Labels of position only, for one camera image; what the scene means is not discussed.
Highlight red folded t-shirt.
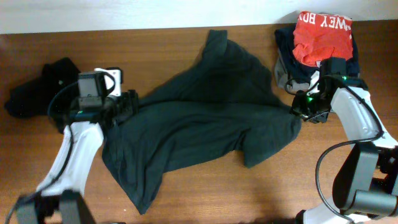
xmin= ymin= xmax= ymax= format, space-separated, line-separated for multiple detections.
xmin=292 ymin=11 xmax=353 ymax=67

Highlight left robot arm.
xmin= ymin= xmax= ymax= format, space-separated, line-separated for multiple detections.
xmin=10 ymin=67 xmax=138 ymax=223

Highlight grey folded t-shirt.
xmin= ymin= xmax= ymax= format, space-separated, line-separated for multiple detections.
xmin=274 ymin=51 xmax=319 ymax=91

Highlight navy folded t-shirt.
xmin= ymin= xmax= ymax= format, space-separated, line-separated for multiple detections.
xmin=274 ymin=24 xmax=360 ymax=83

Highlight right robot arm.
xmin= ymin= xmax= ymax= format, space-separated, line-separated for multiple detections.
xmin=290 ymin=57 xmax=397 ymax=223

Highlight dark green t-shirt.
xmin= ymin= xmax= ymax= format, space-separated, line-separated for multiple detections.
xmin=102 ymin=30 xmax=301 ymax=214

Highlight black t-shirt white letters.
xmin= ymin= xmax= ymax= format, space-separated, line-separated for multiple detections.
xmin=4 ymin=57 xmax=80 ymax=133

